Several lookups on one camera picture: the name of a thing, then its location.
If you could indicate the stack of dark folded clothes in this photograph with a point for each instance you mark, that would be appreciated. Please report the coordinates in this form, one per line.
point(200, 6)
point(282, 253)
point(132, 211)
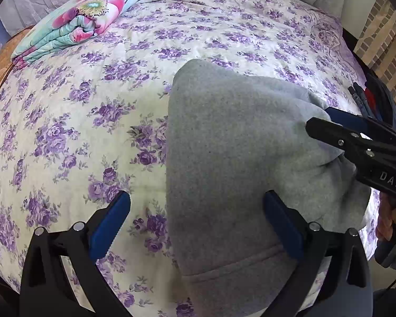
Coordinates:
point(374, 100)

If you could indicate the grey sweat pants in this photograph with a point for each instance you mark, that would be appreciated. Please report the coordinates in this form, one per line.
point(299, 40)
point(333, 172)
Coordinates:
point(230, 139)

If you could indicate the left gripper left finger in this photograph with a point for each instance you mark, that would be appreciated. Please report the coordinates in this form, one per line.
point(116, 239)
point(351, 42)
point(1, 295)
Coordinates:
point(45, 288)

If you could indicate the brick pattern curtain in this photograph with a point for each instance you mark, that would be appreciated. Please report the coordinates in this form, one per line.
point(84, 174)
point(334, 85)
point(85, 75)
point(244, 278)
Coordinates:
point(377, 43)

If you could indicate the purple floral bedspread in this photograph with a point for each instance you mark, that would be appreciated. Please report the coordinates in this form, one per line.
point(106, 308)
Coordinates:
point(80, 124)

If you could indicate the person's right hand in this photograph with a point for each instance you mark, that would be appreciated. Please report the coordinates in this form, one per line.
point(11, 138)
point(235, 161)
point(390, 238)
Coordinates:
point(386, 217)

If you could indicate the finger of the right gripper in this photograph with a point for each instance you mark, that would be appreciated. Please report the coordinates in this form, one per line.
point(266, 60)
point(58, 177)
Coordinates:
point(357, 123)
point(335, 135)

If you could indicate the brown folded cushion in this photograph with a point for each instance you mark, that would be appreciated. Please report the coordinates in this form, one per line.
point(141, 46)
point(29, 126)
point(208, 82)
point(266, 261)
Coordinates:
point(5, 62)

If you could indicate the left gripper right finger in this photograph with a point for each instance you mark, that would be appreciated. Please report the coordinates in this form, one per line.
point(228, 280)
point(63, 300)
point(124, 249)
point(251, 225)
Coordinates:
point(346, 290)

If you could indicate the folded floral turquoise blanket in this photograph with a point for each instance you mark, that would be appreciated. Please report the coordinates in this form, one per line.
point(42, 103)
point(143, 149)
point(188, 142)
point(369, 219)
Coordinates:
point(70, 24)

